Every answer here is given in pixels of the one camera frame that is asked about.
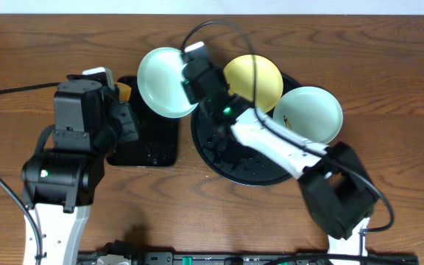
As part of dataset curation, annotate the mint plate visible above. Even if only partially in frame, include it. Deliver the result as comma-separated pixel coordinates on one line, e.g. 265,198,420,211
272,86,344,144
137,47,198,119

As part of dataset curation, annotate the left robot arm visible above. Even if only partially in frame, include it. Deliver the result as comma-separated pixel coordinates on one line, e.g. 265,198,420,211
22,83,138,264

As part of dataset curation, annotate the black rectangular tray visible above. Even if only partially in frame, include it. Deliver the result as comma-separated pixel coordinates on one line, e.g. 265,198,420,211
107,76,179,167

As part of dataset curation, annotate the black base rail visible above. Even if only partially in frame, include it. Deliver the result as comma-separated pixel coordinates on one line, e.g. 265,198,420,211
75,241,419,265

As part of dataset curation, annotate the yellow plate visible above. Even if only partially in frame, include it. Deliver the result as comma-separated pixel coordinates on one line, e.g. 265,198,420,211
223,54,283,113

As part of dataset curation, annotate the green yellow sponge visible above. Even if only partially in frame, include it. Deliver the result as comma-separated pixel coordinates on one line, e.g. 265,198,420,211
115,82,132,102

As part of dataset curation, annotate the black round tray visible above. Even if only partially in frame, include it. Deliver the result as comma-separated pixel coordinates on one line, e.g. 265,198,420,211
191,72,305,186

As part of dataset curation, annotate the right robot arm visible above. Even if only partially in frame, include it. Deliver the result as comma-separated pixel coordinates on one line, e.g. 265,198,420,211
191,75,380,255

